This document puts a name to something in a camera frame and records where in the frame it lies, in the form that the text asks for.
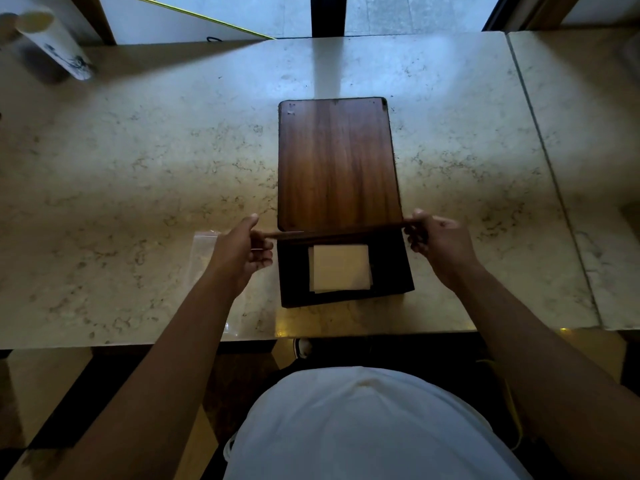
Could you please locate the person's left hand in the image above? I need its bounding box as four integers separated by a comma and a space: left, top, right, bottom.
207, 213, 275, 299

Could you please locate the person's right hand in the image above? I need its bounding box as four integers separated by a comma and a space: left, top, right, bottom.
403, 208, 483, 294

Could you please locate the clear plastic bag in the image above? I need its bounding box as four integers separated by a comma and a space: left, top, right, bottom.
185, 229, 236, 337

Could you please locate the dark wooden tissue box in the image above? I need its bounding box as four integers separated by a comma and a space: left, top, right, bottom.
263, 220, 417, 309

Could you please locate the white napkin stack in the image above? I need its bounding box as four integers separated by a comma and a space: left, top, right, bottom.
307, 243, 375, 295

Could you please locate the person's left forearm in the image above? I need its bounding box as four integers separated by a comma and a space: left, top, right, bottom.
47, 272, 241, 480

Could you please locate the person's right forearm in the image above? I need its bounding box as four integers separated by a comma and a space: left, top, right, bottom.
449, 264, 640, 480

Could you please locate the person's white shirt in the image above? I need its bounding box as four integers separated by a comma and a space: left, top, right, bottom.
223, 366, 533, 480

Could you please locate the brown wooden board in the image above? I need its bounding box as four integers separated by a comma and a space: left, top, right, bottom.
277, 97, 404, 232

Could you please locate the white sign board yellow edge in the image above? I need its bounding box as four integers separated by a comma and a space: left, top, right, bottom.
97, 0, 276, 45

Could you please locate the white printed paper cup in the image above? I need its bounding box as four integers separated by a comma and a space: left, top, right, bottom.
15, 5, 96, 81

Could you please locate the brown paper cup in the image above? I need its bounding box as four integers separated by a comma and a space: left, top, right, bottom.
0, 12, 22, 45

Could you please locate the dark window frame post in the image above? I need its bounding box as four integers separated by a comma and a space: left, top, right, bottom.
482, 0, 521, 33
309, 0, 347, 39

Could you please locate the brown wooden frame post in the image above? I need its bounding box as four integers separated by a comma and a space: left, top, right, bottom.
67, 0, 117, 45

